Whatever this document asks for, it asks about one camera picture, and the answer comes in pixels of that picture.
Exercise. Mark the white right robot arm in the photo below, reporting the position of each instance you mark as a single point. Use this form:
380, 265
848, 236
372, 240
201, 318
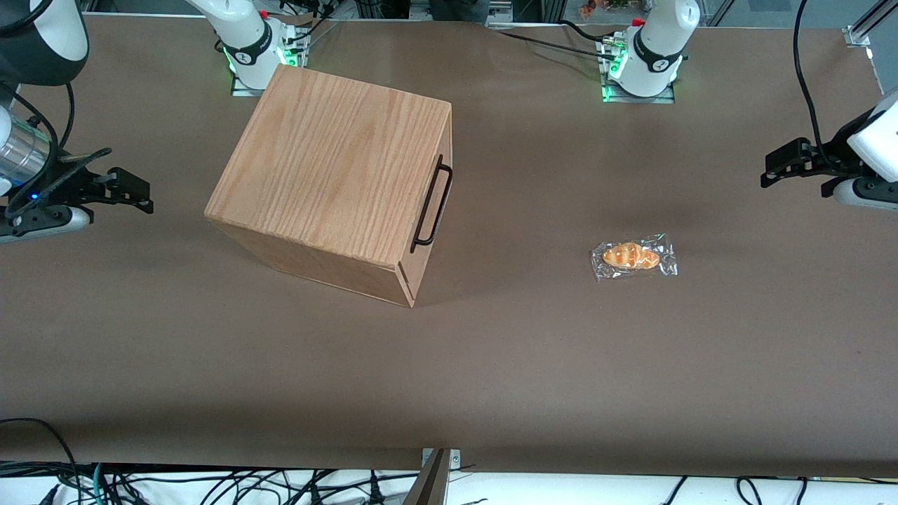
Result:
242, 31

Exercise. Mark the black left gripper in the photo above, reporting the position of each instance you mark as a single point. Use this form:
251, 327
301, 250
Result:
829, 159

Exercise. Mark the small metal bracket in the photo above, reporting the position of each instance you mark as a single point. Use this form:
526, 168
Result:
454, 459

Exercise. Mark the brown slanted bar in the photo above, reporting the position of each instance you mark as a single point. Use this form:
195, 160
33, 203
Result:
429, 484

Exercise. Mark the aluminium frame profile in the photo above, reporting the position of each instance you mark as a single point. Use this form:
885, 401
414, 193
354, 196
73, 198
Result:
859, 34

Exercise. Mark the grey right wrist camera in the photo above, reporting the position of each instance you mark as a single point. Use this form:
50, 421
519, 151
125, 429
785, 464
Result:
49, 223

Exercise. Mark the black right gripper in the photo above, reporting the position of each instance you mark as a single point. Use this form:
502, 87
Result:
64, 184

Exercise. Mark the plastic wrapped bread roll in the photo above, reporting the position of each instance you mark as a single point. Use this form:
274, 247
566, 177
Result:
631, 256

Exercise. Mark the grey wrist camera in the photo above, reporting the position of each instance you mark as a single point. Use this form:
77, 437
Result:
49, 223
866, 195

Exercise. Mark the oak wood drawer cabinet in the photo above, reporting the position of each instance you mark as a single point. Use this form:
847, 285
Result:
330, 161

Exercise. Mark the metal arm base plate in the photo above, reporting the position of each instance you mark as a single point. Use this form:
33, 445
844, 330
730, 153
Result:
295, 52
609, 70

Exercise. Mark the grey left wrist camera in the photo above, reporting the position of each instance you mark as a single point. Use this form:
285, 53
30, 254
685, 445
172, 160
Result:
866, 195

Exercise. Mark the brown table cover sheet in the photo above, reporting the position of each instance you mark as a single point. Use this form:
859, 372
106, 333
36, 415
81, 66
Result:
561, 365

